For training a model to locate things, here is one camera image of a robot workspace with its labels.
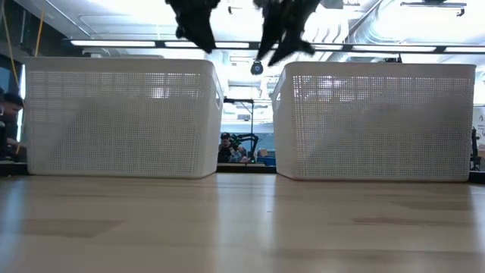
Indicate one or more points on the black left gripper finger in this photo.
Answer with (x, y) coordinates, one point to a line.
(201, 34)

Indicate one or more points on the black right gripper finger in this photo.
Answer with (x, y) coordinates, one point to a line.
(293, 43)
(271, 38)

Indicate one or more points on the background black robot arm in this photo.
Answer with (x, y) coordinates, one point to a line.
(248, 138)

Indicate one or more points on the long ceiling light bar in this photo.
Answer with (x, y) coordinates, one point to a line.
(113, 43)

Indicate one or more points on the white perforated plastic basket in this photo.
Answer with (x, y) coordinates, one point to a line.
(375, 121)
(121, 117)

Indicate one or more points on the blue bin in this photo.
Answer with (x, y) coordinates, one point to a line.
(268, 160)

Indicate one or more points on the person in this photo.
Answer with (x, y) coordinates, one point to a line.
(227, 151)
(9, 121)

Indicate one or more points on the black ceiling track fixture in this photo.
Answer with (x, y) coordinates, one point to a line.
(432, 4)

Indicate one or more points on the black tripod stand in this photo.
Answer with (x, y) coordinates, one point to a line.
(474, 151)

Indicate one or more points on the round black overhead camera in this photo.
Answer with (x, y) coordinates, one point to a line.
(256, 68)

